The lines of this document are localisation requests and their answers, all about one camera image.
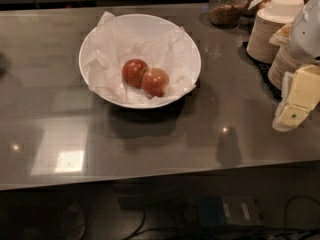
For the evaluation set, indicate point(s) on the white paper cup stack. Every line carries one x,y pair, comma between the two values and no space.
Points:
283,11

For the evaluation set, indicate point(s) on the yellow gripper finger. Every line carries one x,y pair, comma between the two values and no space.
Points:
282,35
300,96

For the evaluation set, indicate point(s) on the blue box under table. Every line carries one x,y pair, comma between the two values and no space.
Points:
223,211

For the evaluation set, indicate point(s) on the red apple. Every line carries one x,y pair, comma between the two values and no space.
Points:
133,71
155,82

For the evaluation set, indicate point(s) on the white bowl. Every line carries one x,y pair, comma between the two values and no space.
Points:
140,27

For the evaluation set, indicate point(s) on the white crumpled paper liner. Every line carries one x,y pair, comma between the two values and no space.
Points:
110,50

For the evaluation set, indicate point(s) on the black mat under plates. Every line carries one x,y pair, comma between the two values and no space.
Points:
263,70

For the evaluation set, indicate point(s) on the rear paper plate stack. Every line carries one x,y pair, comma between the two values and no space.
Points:
265,25

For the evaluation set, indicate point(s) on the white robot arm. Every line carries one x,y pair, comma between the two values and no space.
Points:
304,42

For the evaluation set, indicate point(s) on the glass jar with grains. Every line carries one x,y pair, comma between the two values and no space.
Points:
226,13

